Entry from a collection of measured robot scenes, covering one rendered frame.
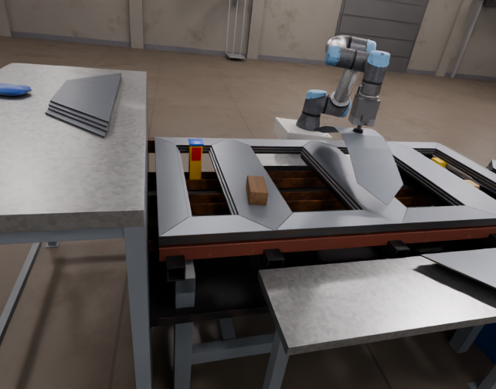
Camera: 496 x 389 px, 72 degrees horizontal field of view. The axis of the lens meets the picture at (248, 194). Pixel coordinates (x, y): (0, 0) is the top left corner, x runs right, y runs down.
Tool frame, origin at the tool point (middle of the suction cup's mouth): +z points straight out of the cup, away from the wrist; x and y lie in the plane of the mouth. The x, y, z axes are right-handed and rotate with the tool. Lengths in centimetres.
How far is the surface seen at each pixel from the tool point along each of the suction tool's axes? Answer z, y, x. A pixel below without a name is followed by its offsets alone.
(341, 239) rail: 21, -13, -45
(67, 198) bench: -5, -83, -74
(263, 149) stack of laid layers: 17.0, -35.2, 16.0
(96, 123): -7, -91, -34
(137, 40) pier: 86, -298, 820
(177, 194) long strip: 15, -67, -35
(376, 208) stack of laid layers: 15.5, 1.9, -31.5
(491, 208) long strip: 16, 50, -24
